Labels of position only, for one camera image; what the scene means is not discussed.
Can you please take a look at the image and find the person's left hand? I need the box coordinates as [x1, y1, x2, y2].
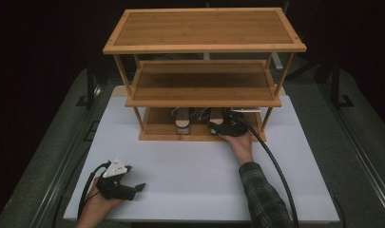
[75, 185, 125, 228]

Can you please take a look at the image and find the person's right hand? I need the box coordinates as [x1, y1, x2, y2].
[218, 132, 255, 167]

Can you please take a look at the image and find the wooden three-tier shelf rack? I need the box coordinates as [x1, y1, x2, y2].
[102, 7, 308, 143]

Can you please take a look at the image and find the white stand leg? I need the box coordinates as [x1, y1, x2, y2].
[271, 51, 284, 71]

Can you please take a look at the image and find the black metal stand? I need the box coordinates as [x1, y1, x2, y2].
[75, 58, 103, 109]
[330, 58, 356, 110]

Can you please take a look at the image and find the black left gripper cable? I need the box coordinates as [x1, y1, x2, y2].
[76, 161, 112, 222]

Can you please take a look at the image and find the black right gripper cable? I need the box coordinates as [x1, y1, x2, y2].
[237, 116, 300, 228]

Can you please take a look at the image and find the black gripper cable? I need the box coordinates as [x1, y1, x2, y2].
[76, 161, 112, 222]
[237, 116, 300, 228]

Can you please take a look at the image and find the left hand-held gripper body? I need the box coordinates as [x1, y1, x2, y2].
[212, 107, 262, 138]

